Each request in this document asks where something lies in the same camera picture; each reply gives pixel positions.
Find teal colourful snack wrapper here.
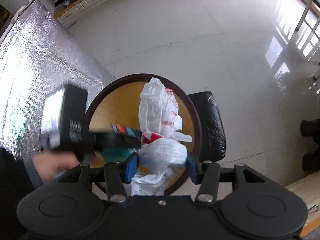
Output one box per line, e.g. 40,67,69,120
101,124,142,163

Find white plastic bag red print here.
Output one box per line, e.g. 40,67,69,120
131,77,192,196

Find round yellow trash bin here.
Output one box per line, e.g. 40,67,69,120
85,74,202,196

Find person's left hand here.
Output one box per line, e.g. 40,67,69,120
31,151,80,183

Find black cushioned stool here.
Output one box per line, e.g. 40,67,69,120
188,92,226,162

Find patterned pink grey tablecloth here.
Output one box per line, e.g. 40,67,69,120
1,0,103,159

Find black shoes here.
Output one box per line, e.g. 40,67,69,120
300,118,320,173

